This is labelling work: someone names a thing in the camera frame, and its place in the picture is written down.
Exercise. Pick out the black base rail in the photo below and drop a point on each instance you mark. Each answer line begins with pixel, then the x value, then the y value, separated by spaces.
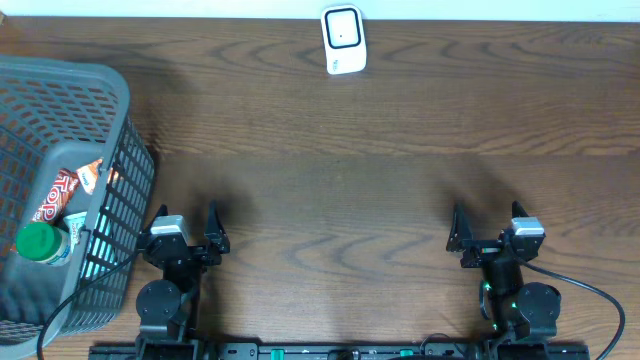
pixel 439 349

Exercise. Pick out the red chocolate bar wrapper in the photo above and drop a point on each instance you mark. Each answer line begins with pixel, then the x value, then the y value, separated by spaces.
pixel 58 197

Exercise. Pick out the orange snack packet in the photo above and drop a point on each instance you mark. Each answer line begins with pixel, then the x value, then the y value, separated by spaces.
pixel 88 175

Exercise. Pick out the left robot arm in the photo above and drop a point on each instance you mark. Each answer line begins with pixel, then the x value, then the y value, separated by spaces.
pixel 168 307

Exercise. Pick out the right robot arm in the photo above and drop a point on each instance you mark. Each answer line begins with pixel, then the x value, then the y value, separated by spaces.
pixel 523 314

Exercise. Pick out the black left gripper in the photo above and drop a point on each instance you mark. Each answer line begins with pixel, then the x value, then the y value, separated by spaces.
pixel 217 233

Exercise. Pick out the grey plastic basket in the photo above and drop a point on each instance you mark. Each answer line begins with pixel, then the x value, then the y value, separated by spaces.
pixel 54 115

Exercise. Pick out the white teal wipes pack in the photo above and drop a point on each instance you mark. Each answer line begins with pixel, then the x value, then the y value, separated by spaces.
pixel 97 248

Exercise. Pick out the white barcode scanner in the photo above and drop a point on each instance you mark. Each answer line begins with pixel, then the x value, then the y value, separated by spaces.
pixel 344 39

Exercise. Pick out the green lid jar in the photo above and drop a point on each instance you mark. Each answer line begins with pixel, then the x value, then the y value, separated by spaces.
pixel 43 243

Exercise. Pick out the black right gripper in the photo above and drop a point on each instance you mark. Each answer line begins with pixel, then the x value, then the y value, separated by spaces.
pixel 461 239

